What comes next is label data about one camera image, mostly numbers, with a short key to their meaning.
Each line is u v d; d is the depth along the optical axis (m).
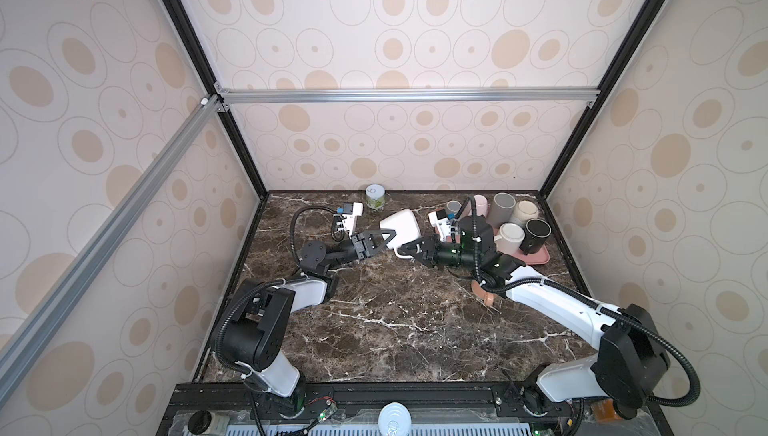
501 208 1.03
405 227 0.74
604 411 0.68
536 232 0.97
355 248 0.69
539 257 1.01
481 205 1.03
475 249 0.59
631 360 0.42
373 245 0.70
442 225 0.73
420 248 0.73
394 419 0.66
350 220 0.71
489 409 0.73
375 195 1.13
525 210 1.03
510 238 0.97
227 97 0.90
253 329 0.46
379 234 0.74
